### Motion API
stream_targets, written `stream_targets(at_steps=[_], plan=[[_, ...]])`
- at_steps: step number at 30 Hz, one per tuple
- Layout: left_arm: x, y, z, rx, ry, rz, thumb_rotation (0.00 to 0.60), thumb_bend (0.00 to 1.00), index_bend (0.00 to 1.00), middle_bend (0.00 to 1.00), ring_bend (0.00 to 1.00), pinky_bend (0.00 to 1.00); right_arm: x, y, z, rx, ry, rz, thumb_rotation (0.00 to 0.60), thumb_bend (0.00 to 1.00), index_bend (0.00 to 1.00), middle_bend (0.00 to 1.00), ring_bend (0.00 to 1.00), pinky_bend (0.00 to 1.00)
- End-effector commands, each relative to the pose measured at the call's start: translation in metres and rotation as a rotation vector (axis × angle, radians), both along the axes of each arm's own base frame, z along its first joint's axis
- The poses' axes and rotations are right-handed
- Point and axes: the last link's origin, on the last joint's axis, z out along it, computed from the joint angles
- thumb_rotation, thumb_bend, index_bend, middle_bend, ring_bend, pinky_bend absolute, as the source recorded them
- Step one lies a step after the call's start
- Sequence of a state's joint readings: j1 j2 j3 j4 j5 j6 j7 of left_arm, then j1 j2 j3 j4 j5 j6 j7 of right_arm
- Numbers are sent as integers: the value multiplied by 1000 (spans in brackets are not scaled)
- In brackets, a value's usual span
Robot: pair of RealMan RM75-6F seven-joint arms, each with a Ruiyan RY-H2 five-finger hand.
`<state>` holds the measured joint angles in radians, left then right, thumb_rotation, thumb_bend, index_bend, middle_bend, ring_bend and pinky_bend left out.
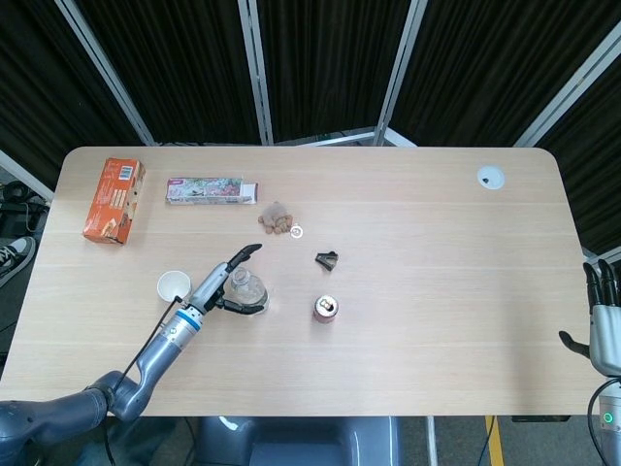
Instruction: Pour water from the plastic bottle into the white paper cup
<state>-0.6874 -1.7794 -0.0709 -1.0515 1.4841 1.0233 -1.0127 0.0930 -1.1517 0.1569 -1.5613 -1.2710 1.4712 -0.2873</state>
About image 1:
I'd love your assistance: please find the orange snack box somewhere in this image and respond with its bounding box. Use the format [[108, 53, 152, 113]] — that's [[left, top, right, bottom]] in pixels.
[[81, 156, 147, 246]]

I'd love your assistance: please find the red soda can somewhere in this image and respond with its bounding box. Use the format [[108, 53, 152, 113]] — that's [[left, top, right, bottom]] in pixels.
[[312, 294, 340, 324]]

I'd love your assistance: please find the transparent plastic water bottle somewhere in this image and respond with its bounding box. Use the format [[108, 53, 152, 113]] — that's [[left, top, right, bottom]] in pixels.
[[225, 269, 271, 315]]

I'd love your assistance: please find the black binder clip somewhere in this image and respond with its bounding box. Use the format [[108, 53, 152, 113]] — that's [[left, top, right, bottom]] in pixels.
[[314, 250, 340, 273]]

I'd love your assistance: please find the long white toothpaste carton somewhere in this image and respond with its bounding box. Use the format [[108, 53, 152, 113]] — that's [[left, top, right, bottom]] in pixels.
[[165, 177, 258, 206]]

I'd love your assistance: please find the dark curtain panel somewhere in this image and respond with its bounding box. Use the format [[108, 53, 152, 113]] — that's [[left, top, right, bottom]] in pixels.
[[256, 0, 413, 142], [538, 43, 621, 256], [72, 0, 266, 146], [390, 0, 621, 147], [0, 0, 147, 193]]

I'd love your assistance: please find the white cable grommet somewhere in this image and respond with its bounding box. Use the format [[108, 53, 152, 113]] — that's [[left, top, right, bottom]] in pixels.
[[475, 165, 506, 190]]

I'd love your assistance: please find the black white sneaker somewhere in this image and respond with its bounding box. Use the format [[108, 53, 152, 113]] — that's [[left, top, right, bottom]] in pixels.
[[0, 236, 38, 288]]

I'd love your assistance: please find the grey partition foot bar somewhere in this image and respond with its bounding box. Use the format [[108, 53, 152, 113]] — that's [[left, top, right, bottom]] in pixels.
[[271, 126, 418, 148]]

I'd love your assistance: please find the grey partition frame post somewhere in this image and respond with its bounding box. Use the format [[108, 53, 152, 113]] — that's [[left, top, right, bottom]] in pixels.
[[375, 0, 424, 147], [512, 32, 621, 148], [53, 0, 157, 147], [0, 149, 55, 201], [236, 0, 274, 146]]

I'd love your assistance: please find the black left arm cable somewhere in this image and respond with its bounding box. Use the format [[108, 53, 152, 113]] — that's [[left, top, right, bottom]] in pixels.
[[120, 295, 189, 380]]

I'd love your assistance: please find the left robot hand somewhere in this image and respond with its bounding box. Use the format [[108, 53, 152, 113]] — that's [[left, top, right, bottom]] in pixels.
[[186, 244, 268, 315]]

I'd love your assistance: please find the beige plush keychain toy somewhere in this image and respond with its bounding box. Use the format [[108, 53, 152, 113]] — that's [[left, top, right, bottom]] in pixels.
[[257, 201, 293, 237]]

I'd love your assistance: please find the grey table leg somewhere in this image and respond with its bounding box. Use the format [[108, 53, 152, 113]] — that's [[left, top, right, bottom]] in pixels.
[[425, 416, 440, 466]]

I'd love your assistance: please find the white floral paper cup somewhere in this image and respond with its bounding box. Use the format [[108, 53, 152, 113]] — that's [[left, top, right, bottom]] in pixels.
[[156, 270, 191, 302]]

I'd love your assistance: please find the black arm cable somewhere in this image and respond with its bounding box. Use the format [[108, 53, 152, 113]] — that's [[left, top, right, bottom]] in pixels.
[[120, 295, 189, 380], [585, 381, 605, 466]]

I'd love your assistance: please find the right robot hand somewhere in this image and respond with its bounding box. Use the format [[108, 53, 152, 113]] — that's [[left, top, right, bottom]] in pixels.
[[558, 258, 621, 378]]

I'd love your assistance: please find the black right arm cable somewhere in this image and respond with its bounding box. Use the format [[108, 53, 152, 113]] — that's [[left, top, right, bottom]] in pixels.
[[585, 381, 605, 466]]

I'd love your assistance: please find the grey robot torso base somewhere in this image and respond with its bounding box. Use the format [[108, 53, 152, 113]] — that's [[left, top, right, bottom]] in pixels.
[[193, 416, 404, 466]]

